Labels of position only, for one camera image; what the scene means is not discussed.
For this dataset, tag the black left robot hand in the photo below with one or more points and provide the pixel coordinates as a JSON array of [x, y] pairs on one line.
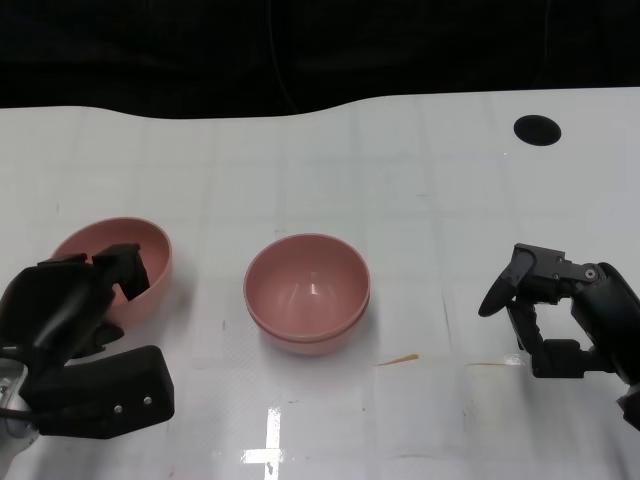
[[55, 310]]

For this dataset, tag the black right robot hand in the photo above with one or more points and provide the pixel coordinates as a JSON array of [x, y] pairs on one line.
[[610, 310]]

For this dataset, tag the pink plastic bowl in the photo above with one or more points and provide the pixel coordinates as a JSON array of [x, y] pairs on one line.
[[310, 346], [115, 235], [305, 290]]

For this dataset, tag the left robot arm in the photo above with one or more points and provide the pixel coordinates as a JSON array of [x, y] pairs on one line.
[[7, 381]]

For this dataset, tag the black round table grommet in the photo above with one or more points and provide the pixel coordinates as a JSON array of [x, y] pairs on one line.
[[537, 130]]

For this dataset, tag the orange sliver scrap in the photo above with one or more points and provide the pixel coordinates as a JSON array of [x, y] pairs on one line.
[[402, 358]]

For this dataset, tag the black backdrop cloth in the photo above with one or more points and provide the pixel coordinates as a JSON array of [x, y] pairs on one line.
[[150, 50]]

